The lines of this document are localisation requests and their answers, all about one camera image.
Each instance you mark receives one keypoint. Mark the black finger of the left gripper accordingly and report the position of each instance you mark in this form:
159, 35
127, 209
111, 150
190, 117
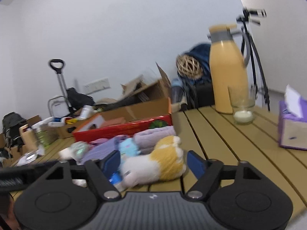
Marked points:
19, 178

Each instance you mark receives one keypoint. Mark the red cardboard box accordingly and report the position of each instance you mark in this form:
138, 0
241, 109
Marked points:
126, 120

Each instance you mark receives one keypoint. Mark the purple knitted cloth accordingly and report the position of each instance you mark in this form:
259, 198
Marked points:
101, 151

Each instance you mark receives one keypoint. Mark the wall power outlet strip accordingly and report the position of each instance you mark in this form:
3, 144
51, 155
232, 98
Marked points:
97, 85

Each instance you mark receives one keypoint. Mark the black camera tripod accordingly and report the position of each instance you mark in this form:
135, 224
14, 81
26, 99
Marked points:
255, 59

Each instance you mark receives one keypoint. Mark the blue tissue pack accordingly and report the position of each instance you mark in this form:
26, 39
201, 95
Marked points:
115, 178

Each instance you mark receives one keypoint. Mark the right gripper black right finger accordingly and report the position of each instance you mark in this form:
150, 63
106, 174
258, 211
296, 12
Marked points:
238, 197

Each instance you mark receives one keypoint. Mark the woven rattan ball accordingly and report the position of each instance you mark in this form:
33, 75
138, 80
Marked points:
189, 67

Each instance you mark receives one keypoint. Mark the wooden block box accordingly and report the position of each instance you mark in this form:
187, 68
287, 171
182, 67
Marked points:
29, 138

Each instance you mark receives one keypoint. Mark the small brown cardboard box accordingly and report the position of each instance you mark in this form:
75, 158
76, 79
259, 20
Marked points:
65, 126

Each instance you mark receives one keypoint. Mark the open cardboard box behind table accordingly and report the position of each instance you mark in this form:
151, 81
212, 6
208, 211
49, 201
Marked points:
146, 87

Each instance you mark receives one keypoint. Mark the black trolley bag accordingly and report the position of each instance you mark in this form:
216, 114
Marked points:
78, 100

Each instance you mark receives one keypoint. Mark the yellow thermos jug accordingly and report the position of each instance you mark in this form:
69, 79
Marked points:
228, 66

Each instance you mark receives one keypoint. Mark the folding step stool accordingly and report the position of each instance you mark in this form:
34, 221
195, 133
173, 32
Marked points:
58, 106

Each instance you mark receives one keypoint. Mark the pink satin scrunchie bag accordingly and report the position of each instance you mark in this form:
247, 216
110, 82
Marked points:
98, 141

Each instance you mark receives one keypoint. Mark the lilac fluffy towel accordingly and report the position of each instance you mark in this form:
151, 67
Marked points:
146, 140

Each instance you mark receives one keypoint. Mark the glass candle jar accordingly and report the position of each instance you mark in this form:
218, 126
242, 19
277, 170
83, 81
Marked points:
243, 100

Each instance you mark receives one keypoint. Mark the light blue plush toy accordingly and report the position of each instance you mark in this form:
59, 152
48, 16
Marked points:
128, 148

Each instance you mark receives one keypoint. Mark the black grey backpack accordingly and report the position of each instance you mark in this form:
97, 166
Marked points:
11, 125

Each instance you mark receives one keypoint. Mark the iridescent mesh scrubber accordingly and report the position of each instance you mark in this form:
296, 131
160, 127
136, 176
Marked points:
79, 149

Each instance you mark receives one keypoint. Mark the purple tissue box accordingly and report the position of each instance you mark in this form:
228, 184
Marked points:
292, 127

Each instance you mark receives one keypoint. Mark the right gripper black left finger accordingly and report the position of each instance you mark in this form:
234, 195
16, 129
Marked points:
68, 196

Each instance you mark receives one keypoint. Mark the black bag on floor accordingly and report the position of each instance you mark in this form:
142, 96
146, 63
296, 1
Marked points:
199, 95

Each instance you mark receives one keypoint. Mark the white bottle in box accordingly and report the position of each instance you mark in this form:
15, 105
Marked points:
86, 112

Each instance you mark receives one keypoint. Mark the yellow white plush toy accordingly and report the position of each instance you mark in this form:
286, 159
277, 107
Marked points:
164, 163

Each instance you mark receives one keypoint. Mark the paper leaflets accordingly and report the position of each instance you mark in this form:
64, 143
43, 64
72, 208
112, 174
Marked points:
27, 158

